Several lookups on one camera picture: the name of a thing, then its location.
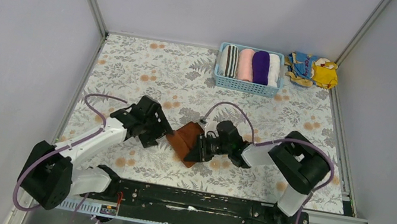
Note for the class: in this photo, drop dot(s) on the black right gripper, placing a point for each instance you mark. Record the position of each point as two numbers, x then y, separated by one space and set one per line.
202 147

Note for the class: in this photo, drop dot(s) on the light blue plastic basket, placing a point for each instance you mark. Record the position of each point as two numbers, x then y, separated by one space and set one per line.
244 86

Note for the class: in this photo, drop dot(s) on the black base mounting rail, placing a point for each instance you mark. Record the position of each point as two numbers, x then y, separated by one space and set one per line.
165 204

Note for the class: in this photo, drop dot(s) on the brown towel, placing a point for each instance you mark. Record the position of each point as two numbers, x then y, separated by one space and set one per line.
183 141

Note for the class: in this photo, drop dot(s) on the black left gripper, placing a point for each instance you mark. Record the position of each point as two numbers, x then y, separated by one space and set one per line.
155 128

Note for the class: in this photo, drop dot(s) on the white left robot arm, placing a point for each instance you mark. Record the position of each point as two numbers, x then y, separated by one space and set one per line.
52 171

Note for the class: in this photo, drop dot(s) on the blue yellow cartoon towel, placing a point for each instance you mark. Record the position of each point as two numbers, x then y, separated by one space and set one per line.
307 70

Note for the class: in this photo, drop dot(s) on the pink rolled towel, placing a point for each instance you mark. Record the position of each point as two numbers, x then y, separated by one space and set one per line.
245 69

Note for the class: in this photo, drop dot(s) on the floral patterned table mat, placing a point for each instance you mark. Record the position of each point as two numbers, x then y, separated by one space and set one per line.
180 78

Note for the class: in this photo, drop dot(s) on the slotted cable duct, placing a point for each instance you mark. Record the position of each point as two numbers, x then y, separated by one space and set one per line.
101 210

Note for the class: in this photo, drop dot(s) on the striped rolled towel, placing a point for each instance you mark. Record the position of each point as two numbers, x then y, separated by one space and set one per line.
228 63

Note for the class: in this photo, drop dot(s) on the white rolled towel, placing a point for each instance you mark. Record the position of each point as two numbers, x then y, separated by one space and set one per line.
274 70

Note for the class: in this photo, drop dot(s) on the purple towel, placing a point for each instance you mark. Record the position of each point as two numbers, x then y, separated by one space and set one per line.
260 67

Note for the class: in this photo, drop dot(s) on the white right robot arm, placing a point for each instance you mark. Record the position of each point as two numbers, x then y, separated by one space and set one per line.
300 162

